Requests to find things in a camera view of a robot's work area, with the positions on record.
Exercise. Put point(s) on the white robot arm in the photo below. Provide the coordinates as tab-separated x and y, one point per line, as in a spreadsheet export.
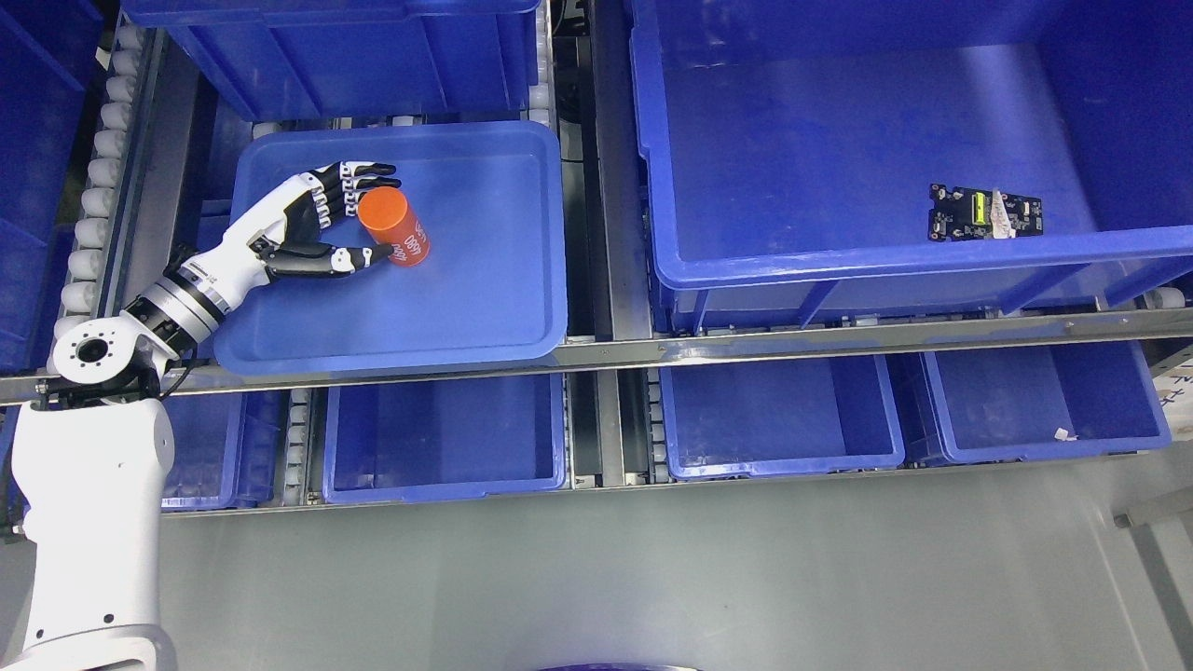
95	603

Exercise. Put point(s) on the lower blue bin far left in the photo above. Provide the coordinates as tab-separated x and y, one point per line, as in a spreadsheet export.
224	457

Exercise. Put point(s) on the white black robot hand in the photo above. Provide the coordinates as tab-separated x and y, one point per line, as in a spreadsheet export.
280	235

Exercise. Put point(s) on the orange cylindrical capacitor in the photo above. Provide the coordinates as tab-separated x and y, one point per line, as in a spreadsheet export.
388	216

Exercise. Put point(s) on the black circuit board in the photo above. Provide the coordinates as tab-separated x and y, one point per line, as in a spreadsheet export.
967	214

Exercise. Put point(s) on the blue bin top left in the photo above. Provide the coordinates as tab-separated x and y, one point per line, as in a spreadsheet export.
303	60

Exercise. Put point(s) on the lower blue bin left centre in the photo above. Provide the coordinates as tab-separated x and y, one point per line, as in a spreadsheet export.
444	440

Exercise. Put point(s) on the lower blue bin right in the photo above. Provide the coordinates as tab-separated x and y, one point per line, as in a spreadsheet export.
973	406

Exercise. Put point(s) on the large blue bin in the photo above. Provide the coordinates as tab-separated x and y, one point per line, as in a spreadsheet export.
789	148

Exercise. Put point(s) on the white sign board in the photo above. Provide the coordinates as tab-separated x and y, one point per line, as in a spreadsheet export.
1175	398

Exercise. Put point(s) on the lower blue bin middle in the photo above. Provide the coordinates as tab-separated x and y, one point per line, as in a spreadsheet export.
780	418

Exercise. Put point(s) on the shallow blue tray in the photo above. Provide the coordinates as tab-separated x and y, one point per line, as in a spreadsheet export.
493	288

